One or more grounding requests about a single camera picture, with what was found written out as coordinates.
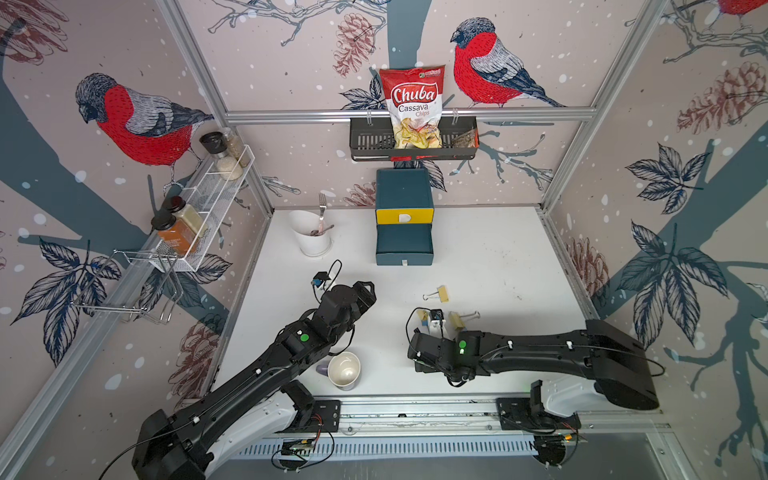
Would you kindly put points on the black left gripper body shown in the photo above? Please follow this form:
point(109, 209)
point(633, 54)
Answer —
point(361, 304)

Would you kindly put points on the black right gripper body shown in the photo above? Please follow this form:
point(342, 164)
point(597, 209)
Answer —
point(446, 373)

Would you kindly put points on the teal drawer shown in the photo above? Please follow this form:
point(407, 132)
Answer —
point(404, 245)

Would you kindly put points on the yellow top drawer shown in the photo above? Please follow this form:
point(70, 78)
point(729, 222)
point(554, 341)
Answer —
point(404, 216)

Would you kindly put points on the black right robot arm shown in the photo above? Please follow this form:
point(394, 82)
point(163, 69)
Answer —
point(599, 352)

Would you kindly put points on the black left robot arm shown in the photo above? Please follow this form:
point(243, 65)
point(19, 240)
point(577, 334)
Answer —
point(263, 398)

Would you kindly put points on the yellow binder clip right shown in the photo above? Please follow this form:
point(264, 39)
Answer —
point(460, 322)

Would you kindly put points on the yellow binder clip far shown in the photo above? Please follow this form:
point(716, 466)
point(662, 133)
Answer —
point(440, 293)

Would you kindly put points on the teal mini drawer cabinet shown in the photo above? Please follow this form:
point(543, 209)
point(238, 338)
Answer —
point(403, 188)

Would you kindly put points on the white and purple mug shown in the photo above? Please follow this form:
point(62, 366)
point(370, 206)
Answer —
point(343, 370)

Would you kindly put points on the white utensil cup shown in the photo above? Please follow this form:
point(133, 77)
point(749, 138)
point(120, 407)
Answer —
point(309, 232)

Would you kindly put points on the metal fork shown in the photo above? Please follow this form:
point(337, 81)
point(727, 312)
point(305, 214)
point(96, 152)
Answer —
point(323, 206)

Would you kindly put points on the orange spice jar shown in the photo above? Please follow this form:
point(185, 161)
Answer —
point(174, 232)

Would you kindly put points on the beige spice jar black lid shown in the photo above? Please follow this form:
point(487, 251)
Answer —
point(183, 211)

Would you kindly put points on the clear spice jar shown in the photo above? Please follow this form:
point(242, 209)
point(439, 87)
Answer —
point(235, 146)

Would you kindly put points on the white spice jar black lid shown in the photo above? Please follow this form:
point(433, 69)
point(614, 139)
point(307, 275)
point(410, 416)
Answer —
point(225, 164)

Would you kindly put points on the red cassava chips bag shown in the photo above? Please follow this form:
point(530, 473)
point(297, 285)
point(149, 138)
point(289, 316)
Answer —
point(414, 101)

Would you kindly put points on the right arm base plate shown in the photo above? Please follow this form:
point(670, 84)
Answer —
point(517, 414)

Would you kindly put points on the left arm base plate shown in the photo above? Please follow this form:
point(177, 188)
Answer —
point(324, 416)

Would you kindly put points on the small electronics board with wires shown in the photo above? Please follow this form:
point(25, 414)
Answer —
point(298, 455)

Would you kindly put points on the white wire spice rack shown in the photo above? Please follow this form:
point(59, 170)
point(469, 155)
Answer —
point(211, 196)

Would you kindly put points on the black wire wall basket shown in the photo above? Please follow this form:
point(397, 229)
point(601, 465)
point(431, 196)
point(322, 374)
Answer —
point(374, 140)

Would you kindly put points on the metal wire rack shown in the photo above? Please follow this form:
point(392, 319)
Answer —
point(148, 289)

